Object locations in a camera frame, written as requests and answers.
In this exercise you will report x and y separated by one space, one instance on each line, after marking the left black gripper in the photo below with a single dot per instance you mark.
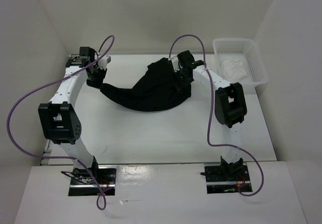
98 83

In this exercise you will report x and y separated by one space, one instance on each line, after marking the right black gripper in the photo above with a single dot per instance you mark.
182 83

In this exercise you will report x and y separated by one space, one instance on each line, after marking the black tank top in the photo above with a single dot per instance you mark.
157 90

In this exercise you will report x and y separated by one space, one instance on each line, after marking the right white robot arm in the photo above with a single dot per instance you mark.
228 106

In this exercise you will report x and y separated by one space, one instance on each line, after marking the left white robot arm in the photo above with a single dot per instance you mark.
80 156

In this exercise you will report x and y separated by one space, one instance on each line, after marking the white tank top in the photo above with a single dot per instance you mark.
233 70

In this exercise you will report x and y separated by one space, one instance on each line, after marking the white plastic basket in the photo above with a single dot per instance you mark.
247 52

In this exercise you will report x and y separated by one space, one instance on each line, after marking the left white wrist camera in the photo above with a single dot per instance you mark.
102 63

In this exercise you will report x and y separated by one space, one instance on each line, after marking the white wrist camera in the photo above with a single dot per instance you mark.
173 63
102 63

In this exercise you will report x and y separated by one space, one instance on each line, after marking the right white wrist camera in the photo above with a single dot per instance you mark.
173 63

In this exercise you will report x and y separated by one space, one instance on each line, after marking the aluminium table edge rail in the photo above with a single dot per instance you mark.
47 153

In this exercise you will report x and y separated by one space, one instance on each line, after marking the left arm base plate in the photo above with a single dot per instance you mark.
82 184

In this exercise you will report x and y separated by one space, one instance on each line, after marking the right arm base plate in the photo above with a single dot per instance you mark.
218 182

